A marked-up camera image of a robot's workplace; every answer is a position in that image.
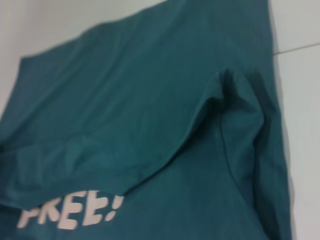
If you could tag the teal blue t-shirt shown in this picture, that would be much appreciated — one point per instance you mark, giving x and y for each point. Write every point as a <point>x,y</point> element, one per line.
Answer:
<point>150,112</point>

